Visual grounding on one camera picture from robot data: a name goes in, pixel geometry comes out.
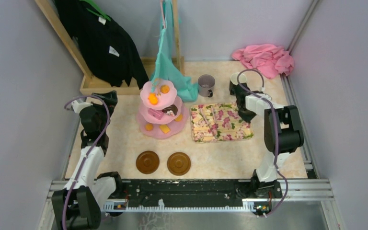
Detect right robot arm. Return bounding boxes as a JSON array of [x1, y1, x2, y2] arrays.
[[230, 83, 304, 197]]

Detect pink three-tier cake stand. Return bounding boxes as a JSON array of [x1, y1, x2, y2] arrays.
[[136, 80, 189, 139]]

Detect black mug white inside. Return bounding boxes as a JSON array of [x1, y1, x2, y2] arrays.
[[229, 72, 248, 95]]

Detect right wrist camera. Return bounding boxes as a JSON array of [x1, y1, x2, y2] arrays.
[[258, 93, 272, 101]]

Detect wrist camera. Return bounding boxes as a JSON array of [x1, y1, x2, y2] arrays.
[[258, 93, 272, 101], [71, 100, 92, 114]]

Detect orange croissant pastry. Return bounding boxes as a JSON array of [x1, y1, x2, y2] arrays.
[[148, 93, 159, 105]]

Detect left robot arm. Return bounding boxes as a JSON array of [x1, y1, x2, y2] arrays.
[[51, 91, 125, 230]]

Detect brown wooden coaster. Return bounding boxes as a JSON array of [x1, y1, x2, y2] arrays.
[[167, 152, 191, 176], [136, 150, 160, 174]]

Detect orange macaron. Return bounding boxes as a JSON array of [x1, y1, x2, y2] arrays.
[[160, 85, 170, 94], [145, 123, 154, 131]]

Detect grey mug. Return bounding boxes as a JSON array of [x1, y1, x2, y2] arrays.
[[197, 74, 216, 98]]

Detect orange biscuit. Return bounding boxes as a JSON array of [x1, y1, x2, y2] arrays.
[[159, 125, 170, 134]]

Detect aluminium frame rail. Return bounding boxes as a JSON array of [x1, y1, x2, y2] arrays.
[[281, 0, 346, 230]]

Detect orange round cookie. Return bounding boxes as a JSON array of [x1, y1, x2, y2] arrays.
[[175, 114, 184, 122]]

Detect chocolate cake slice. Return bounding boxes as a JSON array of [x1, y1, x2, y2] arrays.
[[162, 104, 178, 116]]

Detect pink wafer biscuit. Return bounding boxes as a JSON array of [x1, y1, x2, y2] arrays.
[[148, 108, 164, 120]]

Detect black hanging shirt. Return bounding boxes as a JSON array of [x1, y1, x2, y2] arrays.
[[55, 0, 149, 89]]

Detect green clothes hanger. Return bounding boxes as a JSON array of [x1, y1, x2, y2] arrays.
[[80, 0, 111, 21]]

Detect teal hanging shirt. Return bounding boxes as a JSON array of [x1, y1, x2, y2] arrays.
[[150, 0, 198, 102]]

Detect wooden clothes rack frame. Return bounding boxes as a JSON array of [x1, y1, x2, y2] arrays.
[[35, 0, 185, 95]]

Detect pink crumpled cloth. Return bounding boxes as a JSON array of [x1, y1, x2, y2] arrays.
[[231, 44, 295, 79]]

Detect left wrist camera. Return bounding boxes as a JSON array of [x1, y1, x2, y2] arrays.
[[71, 100, 92, 114]]

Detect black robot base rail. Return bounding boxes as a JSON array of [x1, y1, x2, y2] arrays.
[[110, 179, 283, 208]]

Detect floral serving tray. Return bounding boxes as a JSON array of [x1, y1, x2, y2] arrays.
[[190, 102, 253, 143]]

